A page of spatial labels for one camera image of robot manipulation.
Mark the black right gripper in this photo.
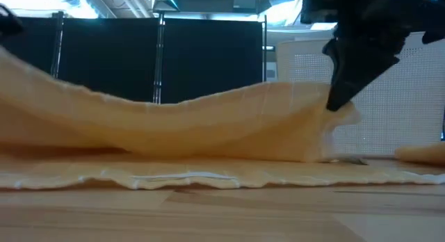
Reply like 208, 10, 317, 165
300, 0, 445, 111

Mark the white perforated plastic basket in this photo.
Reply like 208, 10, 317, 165
276, 31, 445, 156

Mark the orange checked towel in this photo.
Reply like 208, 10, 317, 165
0, 45, 445, 191

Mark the black room divider screen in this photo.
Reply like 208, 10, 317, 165
0, 12, 268, 104

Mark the plain tan towel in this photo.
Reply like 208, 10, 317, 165
394, 141, 445, 166

